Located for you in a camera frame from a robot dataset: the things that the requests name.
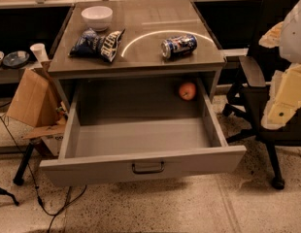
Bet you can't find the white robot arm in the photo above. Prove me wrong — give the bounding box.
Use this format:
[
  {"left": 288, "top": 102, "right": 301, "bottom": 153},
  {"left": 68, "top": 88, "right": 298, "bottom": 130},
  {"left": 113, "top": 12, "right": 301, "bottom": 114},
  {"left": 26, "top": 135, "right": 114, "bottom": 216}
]
[{"left": 259, "top": 0, "right": 301, "bottom": 130}]

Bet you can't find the red apple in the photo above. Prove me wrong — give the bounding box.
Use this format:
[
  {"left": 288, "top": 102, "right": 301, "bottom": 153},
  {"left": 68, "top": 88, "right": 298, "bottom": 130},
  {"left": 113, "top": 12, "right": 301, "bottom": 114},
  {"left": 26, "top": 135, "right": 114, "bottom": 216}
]
[{"left": 179, "top": 83, "right": 196, "bottom": 101}]

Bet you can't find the grey cabinet with counter top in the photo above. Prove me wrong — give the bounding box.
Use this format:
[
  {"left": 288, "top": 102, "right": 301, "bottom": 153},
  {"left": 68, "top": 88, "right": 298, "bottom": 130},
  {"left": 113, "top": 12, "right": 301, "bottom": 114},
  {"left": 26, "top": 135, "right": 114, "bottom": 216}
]
[{"left": 49, "top": 0, "right": 225, "bottom": 106}]

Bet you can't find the grey open drawer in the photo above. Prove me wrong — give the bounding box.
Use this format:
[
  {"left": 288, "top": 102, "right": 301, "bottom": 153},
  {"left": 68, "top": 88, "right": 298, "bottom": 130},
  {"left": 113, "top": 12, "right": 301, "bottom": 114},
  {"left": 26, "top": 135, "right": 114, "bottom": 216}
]
[{"left": 40, "top": 77, "right": 246, "bottom": 186}]

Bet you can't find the black office chair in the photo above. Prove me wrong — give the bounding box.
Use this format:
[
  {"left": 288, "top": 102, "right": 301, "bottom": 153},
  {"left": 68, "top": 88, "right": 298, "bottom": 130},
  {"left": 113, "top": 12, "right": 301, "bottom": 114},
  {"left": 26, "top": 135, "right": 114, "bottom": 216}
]
[{"left": 222, "top": 0, "right": 301, "bottom": 189}]

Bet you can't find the blue soda can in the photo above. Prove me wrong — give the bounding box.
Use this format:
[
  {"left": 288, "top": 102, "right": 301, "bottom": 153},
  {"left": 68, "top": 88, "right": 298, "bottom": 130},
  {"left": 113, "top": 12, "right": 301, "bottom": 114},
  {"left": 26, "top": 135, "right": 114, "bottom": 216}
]
[{"left": 161, "top": 34, "right": 197, "bottom": 59}]

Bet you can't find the blue chip bag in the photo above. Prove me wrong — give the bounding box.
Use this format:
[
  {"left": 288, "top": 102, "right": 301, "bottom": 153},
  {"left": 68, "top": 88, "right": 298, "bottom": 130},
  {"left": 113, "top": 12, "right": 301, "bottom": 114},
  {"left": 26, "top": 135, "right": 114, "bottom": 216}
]
[{"left": 69, "top": 28, "right": 124, "bottom": 63}]

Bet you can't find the white bowl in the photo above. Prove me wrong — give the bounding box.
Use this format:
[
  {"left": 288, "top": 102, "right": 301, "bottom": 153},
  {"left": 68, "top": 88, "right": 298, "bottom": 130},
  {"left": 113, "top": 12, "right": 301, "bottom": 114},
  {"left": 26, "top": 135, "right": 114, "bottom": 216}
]
[{"left": 82, "top": 6, "right": 113, "bottom": 31}]

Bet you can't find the brown cardboard box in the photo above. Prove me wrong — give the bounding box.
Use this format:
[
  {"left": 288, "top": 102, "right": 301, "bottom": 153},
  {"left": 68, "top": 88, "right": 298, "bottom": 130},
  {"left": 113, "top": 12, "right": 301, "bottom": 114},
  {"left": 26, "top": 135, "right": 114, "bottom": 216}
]
[{"left": 7, "top": 61, "right": 67, "bottom": 156}]

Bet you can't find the white paper cup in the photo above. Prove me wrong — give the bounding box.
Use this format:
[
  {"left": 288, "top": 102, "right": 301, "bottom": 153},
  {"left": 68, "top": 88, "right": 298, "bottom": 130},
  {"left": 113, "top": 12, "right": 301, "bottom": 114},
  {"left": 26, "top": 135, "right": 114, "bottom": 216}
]
[{"left": 30, "top": 43, "right": 49, "bottom": 62}]

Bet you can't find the dark round plate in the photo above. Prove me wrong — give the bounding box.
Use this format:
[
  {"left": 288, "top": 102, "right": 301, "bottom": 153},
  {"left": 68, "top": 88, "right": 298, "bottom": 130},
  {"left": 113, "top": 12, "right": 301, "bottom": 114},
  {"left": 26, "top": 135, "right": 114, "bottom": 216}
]
[{"left": 3, "top": 50, "right": 29, "bottom": 69}]

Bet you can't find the black tripod leg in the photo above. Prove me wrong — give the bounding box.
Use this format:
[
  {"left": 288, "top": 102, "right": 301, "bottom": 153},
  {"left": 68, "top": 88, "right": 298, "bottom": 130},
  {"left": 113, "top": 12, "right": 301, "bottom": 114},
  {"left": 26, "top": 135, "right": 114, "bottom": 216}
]
[{"left": 13, "top": 138, "right": 42, "bottom": 185}]

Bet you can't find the dark drawer handle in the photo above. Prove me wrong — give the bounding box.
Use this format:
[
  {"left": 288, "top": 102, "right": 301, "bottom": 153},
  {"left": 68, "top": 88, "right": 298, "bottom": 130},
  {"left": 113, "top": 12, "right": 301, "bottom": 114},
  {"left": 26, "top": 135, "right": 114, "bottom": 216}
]
[{"left": 131, "top": 161, "right": 165, "bottom": 175}]

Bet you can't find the black cable on floor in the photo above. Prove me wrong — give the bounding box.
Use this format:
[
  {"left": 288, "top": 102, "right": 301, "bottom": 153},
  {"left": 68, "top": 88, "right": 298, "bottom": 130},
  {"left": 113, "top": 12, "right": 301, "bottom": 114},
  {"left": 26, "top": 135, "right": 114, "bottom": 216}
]
[{"left": 0, "top": 100, "right": 88, "bottom": 233}]

